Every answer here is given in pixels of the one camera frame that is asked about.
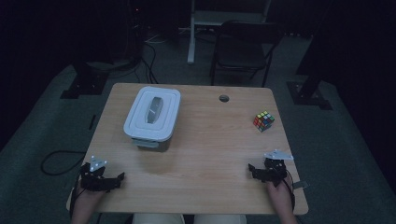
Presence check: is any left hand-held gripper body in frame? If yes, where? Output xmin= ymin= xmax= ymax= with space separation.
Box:
xmin=79 ymin=155 xmax=118 ymax=192

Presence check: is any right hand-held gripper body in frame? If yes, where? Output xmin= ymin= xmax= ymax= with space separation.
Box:
xmin=263 ymin=149 xmax=294 ymax=188

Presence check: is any clear grey storage box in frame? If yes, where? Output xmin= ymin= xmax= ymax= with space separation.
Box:
xmin=130 ymin=135 xmax=173 ymax=153

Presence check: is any multicoloured puzzle cube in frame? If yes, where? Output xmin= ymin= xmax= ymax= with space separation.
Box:
xmin=252 ymin=110 xmax=276 ymax=133

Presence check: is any white lid with grey handle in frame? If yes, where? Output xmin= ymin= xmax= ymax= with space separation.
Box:
xmin=122 ymin=86 xmax=182 ymax=143

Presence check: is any person's left hand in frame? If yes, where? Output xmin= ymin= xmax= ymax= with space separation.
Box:
xmin=72 ymin=187 xmax=106 ymax=215

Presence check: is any person's right hand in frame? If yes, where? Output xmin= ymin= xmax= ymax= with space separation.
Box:
xmin=266 ymin=176 xmax=295 ymax=215

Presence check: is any grey tape strip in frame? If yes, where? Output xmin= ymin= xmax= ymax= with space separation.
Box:
xmin=291 ymin=180 xmax=310 ymax=190

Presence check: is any person's right leg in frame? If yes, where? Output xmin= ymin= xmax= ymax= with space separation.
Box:
xmin=193 ymin=214 xmax=248 ymax=224

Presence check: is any grey round floor base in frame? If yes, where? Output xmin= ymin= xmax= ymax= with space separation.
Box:
xmin=86 ymin=58 xmax=138 ymax=72

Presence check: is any black folding chair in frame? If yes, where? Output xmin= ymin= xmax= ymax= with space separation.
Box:
xmin=208 ymin=20 xmax=286 ymax=89

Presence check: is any left hand-held gripper black cable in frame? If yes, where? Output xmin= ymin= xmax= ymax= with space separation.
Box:
xmin=68 ymin=170 xmax=84 ymax=218

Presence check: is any hand-held gripper black cable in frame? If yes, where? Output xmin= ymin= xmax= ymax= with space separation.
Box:
xmin=68 ymin=170 xmax=84 ymax=218
xmin=285 ymin=169 xmax=296 ymax=213

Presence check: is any right hand-held gripper black cable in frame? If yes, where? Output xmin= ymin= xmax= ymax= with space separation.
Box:
xmin=285 ymin=169 xmax=296 ymax=213

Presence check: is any black looped floor cable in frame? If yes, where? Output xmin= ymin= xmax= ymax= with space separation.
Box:
xmin=40 ymin=149 xmax=89 ymax=176

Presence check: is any black stand base plate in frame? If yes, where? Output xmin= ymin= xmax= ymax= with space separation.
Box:
xmin=60 ymin=61 xmax=110 ymax=100
xmin=286 ymin=80 xmax=333 ymax=111

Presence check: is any black floor cables bundle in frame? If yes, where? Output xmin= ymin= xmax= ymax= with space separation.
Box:
xmin=140 ymin=40 xmax=161 ymax=85

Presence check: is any white metal desk frame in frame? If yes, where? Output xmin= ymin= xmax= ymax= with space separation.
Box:
xmin=186 ymin=0 xmax=273 ymax=65

